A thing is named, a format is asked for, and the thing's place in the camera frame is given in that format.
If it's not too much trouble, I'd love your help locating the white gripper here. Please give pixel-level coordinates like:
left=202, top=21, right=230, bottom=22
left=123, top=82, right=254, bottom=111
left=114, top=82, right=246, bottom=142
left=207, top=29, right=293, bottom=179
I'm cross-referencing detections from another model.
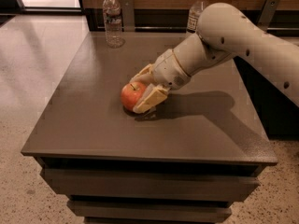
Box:
left=130, top=49, right=191, bottom=114

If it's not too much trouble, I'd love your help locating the red apple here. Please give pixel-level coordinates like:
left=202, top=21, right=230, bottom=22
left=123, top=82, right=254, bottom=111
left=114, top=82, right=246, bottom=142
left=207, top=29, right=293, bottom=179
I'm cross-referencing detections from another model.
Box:
left=121, top=81, right=147, bottom=111

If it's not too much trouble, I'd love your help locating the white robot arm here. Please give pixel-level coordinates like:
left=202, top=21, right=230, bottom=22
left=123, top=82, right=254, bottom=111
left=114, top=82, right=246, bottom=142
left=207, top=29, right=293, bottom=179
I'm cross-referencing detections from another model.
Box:
left=132, top=3, right=299, bottom=114

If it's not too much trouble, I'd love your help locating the grey drawer cabinet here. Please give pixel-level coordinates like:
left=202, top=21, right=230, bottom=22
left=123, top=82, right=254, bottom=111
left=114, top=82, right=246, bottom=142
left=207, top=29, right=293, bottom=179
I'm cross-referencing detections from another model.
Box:
left=22, top=33, right=277, bottom=224

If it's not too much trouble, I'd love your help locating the labelled water bottle right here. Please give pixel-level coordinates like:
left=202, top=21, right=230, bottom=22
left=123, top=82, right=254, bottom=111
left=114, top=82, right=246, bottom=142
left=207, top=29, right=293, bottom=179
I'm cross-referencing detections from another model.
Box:
left=186, top=0, right=206, bottom=35

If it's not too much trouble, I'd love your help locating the clear water bottle left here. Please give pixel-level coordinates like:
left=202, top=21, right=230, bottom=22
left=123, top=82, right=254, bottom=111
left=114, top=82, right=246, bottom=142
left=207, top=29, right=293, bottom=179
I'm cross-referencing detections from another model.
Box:
left=103, top=0, right=123, bottom=48

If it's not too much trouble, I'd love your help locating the upper grey drawer front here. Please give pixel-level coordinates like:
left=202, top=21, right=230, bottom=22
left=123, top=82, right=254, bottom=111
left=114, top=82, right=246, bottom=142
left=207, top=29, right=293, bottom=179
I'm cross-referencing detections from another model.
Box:
left=43, top=169, right=259, bottom=202

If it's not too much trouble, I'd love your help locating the grey drawer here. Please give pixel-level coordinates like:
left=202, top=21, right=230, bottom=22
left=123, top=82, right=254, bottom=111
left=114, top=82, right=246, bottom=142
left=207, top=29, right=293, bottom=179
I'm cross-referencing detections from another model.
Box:
left=67, top=201, right=232, bottom=224
left=43, top=169, right=259, bottom=202

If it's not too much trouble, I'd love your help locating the lower grey drawer front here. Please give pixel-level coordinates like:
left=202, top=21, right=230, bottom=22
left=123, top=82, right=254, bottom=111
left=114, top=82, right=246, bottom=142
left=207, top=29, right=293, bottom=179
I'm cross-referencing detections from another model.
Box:
left=67, top=201, right=232, bottom=224

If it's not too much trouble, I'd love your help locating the left metal bracket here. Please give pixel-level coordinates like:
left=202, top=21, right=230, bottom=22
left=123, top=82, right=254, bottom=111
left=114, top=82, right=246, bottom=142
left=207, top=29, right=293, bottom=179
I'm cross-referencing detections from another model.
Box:
left=121, top=0, right=135, bottom=32

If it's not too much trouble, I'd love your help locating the metal bracket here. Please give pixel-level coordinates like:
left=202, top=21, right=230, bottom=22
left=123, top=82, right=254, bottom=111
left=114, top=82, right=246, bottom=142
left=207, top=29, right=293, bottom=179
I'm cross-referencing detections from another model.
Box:
left=121, top=0, right=135, bottom=32
left=256, top=0, right=280, bottom=32

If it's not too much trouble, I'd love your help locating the right metal bracket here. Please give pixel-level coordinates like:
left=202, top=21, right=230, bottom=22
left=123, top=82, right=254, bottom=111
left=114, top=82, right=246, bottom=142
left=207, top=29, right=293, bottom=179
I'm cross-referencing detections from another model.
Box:
left=256, top=0, right=280, bottom=32

